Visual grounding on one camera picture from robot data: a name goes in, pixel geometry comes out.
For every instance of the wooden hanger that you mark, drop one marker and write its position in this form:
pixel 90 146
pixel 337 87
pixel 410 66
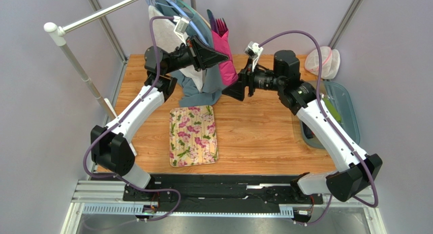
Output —
pixel 199 27

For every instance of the floral placemat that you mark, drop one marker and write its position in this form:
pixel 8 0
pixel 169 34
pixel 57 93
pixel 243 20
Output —
pixel 193 136

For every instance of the white towel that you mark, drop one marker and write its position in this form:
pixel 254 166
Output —
pixel 167 40

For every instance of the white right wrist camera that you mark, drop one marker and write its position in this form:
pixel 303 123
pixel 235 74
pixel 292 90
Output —
pixel 254 51

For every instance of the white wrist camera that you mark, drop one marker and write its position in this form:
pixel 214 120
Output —
pixel 181 25
pixel 254 51

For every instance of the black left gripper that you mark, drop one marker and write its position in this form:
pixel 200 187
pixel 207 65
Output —
pixel 200 55

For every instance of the white clothes rack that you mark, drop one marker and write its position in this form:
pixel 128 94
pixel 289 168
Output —
pixel 58 33

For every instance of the blue plastic hanger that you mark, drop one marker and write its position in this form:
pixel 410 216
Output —
pixel 167 8

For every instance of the green plastic hanger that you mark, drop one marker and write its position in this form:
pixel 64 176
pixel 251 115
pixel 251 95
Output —
pixel 184 3

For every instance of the teal blue garment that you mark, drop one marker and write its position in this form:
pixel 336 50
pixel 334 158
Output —
pixel 213 83

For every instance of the green handled utensil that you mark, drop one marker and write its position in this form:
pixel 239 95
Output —
pixel 332 110

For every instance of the white mesh laundry bag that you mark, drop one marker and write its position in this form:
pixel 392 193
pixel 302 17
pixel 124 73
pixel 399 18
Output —
pixel 331 62

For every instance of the teal plastic tray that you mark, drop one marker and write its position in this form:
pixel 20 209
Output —
pixel 341 100

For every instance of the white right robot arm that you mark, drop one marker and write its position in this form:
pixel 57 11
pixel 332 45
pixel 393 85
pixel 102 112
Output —
pixel 355 168

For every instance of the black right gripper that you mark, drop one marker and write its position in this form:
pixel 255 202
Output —
pixel 247 81

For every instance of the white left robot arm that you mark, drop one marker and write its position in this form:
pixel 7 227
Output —
pixel 110 145

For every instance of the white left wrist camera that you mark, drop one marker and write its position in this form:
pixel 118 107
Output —
pixel 181 25

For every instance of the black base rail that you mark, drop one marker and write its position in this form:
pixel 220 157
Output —
pixel 221 193

